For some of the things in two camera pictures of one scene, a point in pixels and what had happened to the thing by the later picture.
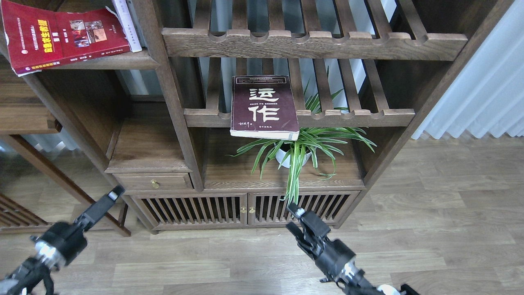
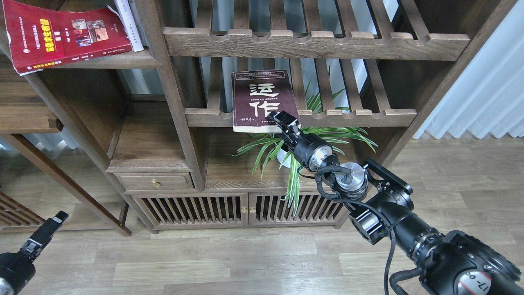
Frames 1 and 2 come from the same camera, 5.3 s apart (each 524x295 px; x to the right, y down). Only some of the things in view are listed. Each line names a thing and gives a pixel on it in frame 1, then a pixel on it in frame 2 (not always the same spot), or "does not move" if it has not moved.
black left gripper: [61, 242] -> [16, 268]
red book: [38, 38] does not move
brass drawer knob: [154, 183] does not move
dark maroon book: [264, 107] does not move
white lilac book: [123, 11] does not move
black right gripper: [335, 260] -> [310, 151]
